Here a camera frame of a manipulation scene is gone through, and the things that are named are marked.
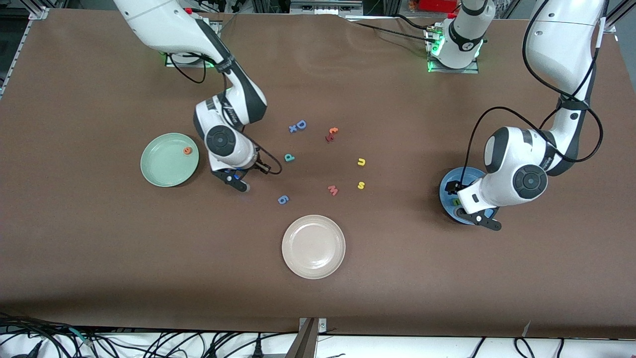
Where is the black cable with teal plug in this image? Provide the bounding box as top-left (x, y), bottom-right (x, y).
top-left (0, 313), bottom-right (95, 358)

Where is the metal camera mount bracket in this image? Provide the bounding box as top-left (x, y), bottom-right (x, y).
top-left (286, 317), bottom-right (328, 358)

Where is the beige plate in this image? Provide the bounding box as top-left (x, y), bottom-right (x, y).
top-left (281, 214), bottom-right (346, 280)

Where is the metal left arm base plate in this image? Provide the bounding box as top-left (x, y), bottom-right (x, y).
top-left (426, 25), bottom-right (480, 75)

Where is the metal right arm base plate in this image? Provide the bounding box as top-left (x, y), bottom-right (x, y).
top-left (165, 50), bottom-right (220, 68)

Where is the brown table cover sheet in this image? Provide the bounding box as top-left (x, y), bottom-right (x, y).
top-left (0, 7), bottom-right (636, 340)

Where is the red box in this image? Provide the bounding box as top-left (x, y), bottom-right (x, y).
top-left (419, 0), bottom-right (459, 12)

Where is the pale green plate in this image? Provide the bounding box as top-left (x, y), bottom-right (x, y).
top-left (140, 132), bottom-right (200, 188)

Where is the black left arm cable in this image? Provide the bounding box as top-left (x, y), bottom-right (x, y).
top-left (446, 0), bottom-right (606, 195)

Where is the black cable on table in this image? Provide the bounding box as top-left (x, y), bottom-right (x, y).
top-left (345, 14), bottom-right (438, 43)

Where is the blue plate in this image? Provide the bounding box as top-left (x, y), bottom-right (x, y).
top-left (439, 167), bottom-right (500, 226)

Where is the grey equipment box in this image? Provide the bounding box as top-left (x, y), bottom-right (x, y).
top-left (291, 0), bottom-right (363, 14)

